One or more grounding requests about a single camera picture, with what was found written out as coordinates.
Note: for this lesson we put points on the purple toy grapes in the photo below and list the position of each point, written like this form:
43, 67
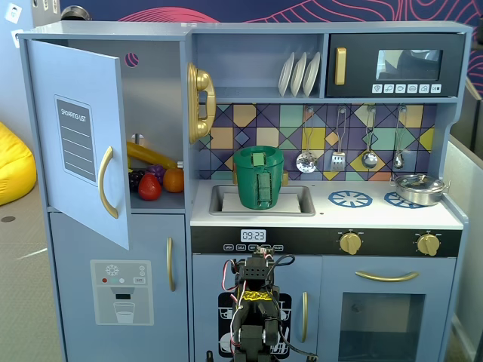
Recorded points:
157, 172

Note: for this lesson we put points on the metal slotted skimmer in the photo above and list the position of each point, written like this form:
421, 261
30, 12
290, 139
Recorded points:
306, 162

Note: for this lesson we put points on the yellow toy banana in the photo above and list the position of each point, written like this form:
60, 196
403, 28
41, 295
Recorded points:
149, 154

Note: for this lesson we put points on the blue shopping list cabinet door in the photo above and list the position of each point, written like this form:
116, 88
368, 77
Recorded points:
45, 132

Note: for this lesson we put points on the black monitor back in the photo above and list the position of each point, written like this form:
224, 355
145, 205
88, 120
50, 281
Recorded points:
469, 117

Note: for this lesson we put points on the red toy strawberry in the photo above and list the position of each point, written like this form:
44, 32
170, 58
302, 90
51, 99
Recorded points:
149, 187

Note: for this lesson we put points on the black round object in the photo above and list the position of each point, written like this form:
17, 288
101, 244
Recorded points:
75, 13

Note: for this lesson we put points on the toy orange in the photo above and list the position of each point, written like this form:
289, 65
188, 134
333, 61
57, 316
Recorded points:
174, 181

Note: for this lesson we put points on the dark toy grapes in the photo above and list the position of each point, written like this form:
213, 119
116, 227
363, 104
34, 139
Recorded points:
134, 180

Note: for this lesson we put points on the white wall outlet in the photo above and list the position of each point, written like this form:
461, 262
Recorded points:
16, 37
13, 12

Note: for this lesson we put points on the grey toy sink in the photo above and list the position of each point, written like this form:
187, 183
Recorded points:
217, 200

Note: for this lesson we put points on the metal slotted spatula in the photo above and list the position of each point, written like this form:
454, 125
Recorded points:
338, 162

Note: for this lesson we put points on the blue oven door with window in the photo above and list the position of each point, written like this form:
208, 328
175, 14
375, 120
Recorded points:
332, 301

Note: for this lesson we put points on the steel pot with lid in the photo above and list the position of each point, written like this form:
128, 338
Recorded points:
417, 190

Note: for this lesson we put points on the black toy microwave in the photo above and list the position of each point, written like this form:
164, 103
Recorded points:
358, 68

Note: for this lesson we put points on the blue ice dispenser fridge door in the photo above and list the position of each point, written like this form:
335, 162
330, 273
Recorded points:
75, 241

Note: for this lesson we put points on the gold toy telephone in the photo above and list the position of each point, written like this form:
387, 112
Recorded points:
200, 102

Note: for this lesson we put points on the green plastic pot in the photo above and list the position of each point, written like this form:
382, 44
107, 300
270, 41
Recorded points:
247, 181

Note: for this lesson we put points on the light grey desk divider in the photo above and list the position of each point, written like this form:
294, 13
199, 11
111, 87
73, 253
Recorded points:
464, 211

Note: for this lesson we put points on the yellow bean bag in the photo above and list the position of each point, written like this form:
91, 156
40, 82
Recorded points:
15, 169

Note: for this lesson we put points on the blue toy kitchen body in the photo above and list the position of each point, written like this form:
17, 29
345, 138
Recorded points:
264, 28

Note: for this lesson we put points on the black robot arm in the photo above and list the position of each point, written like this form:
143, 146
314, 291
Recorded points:
256, 301

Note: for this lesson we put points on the blue dishwasher door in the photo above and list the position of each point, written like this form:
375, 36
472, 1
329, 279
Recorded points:
205, 275

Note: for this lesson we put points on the metal ladle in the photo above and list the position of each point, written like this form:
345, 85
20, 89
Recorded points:
369, 159

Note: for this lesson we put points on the gold stove knob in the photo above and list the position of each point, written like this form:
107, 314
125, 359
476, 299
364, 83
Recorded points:
428, 245
350, 243

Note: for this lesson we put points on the metal spoon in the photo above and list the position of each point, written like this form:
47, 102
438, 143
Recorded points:
398, 160

